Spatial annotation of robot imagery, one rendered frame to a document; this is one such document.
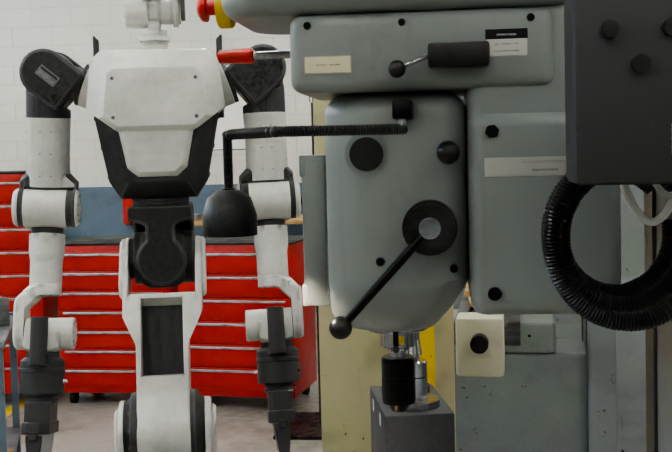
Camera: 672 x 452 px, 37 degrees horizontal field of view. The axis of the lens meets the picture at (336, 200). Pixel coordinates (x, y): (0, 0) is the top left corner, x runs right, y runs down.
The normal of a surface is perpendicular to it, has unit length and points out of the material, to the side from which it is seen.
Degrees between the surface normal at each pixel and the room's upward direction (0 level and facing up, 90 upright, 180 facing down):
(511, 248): 90
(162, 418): 66
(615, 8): 90
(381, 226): 90
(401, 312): 123
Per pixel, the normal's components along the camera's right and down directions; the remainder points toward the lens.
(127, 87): 0.12, 0.05
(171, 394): 0.10, -0.35
